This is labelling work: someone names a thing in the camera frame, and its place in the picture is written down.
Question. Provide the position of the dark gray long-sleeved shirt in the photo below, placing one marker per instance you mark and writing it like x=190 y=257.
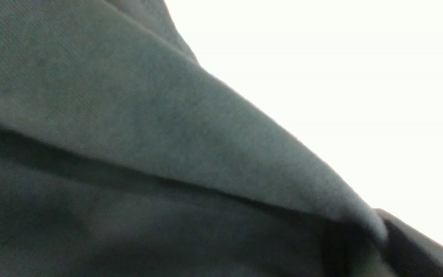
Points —
x=120 y=156

